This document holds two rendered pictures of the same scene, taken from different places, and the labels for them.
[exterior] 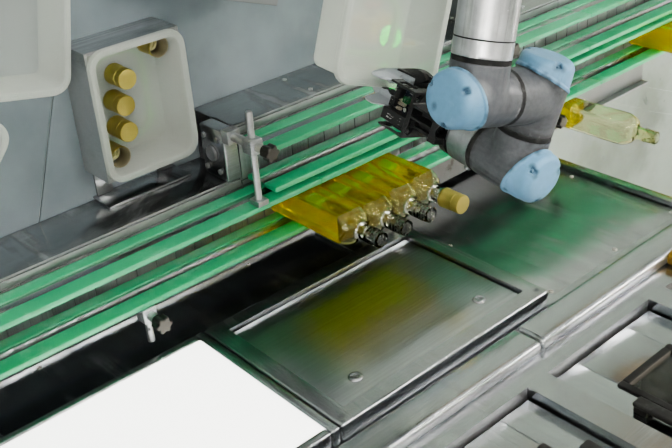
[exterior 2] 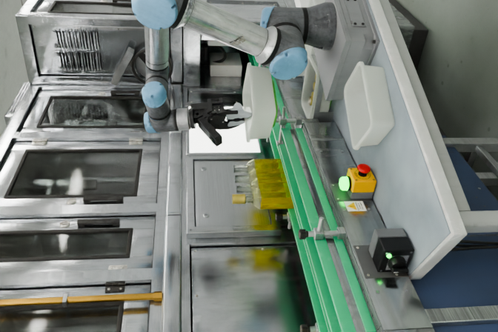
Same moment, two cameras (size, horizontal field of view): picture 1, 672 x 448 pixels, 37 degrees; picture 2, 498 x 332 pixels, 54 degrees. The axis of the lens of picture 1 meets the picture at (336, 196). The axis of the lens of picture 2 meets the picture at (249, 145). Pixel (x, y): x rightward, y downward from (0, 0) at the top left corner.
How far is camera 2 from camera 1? 2.55 m
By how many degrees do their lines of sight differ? 96
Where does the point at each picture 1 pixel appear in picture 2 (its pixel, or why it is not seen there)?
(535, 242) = (234, 276)
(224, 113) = (319, 125)
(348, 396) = (196, 163)
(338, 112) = (296, 153)
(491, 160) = not seen: hidden behind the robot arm
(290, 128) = (296, 139)
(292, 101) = (313, 141)
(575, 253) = (210, 280)
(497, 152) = not seen: hidden behind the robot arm
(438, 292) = (223, 210)
